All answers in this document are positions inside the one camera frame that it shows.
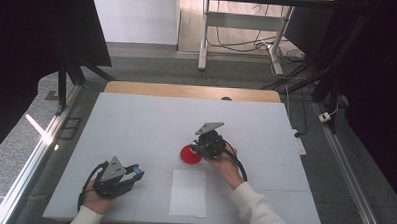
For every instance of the red round ink dish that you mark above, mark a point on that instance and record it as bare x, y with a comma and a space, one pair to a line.
186, 156

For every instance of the black metal stand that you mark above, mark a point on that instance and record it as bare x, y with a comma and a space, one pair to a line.
62, 87

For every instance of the white paper sheet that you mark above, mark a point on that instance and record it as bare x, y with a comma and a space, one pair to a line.
188, 195

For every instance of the dark round table grommet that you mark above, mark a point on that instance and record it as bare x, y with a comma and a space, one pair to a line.
226, 98

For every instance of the person's left hand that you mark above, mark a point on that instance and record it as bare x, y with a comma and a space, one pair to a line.
95, 203

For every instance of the white plug adapter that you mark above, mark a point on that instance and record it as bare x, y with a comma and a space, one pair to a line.
324, 117

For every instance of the aluminium floor rail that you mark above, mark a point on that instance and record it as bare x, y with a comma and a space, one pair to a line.
27, 172
347, 177

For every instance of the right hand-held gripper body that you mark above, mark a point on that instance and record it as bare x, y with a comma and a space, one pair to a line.
212, 144

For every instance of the white table cover board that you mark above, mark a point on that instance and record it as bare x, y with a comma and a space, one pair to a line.
136, 123

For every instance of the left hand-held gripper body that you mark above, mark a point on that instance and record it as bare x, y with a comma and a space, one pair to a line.
112, 182

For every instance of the wooden table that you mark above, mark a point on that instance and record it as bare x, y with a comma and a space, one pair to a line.
187, 91

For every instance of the person's right hand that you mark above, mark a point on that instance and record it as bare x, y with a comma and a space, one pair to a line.
229, 169

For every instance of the white metal desk frame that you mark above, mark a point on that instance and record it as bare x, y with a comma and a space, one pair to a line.
243, 21

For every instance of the black curtain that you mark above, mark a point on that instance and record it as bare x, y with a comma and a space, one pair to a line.
21, 52
380, 98

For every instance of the blue stamp cap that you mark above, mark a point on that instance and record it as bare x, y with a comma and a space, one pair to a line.
137, 170

